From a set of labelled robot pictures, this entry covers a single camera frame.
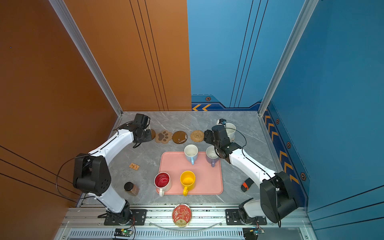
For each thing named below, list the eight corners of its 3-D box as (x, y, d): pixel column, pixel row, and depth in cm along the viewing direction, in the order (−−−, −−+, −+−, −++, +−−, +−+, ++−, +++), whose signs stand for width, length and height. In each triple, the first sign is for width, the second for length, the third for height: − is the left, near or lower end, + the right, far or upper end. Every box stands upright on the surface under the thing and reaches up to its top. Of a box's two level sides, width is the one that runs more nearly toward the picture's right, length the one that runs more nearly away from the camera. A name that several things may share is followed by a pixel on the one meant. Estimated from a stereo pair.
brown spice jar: (129, 196, 82) (122, 190, 74) (132, 188, 85) (125, 181, 77) (137, 196, 82) (131, 190, 74) (139, 188, 85) (133, 181, 77)
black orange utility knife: (245, 193, 83) (246, 191, 81) (239, 187, 85) (240, 186, 83) (253, 183, 86) (254, 182, 84) (247, 178, 88) (248, 176, 86)
